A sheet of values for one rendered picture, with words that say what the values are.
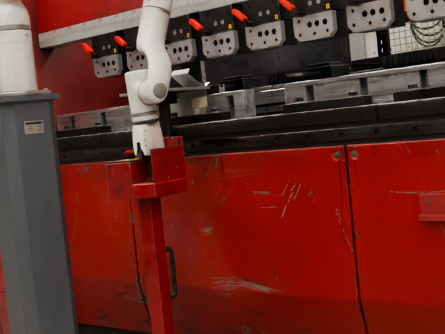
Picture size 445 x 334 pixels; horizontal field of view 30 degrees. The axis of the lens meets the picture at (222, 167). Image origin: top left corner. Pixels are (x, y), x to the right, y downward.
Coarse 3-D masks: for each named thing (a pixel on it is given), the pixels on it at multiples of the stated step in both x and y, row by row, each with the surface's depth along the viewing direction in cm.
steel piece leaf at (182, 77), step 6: (174, 72) 295; (180, 72) 292; (186, 72) 290; (174, 78) 296; (180, 78) 294; (186, 78) 293; (192, 78) 291; (186, 84) 297; (192, 84) 296; (198, 84) 294
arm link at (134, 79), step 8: (128, 72) 255; (136, 72) 253; (144, 72) 254; (128, 80) 255; (136, 80) 254; (144, 80) 253; (128, 88) 256; (136, 88) 253; (128, 96) 257; (136, 96) 253; (136, 104) 255; (144, 104) 254; (152, 104) 256; (136, 112) 255; (144, 112) 255
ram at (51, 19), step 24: (48, 0) 344; (72, 0) 334; (96, 0) 324; (120, 0) 314; (216, 0) 282; (240, 0) 274; (48, 24) 346; (72, 24) 335; (120, 24) 316; (48, 48) 355
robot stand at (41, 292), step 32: (32, 96) 231; (0, 128) 230; (32, 128) 232; (0, 160) 232; (32, 160) 232; (0, 192) 235; (32, 192) 231; (0, 224) 237; (32, 224) 231; (64, 224) 239; (32, 256) 231; (64, 256) 237; (32, 288) 231; (64, 288) 237; (32, 320) 232; (64, 320) 237
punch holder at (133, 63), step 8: (128, 32) 313; (136, 32) 310; (128, 40) 313; (136, 48) 311; (128, 56) 314; (136, 56) 311; (144, 56) 308; (128, 64) 314; (136, 64) 311; (144, 64) 308
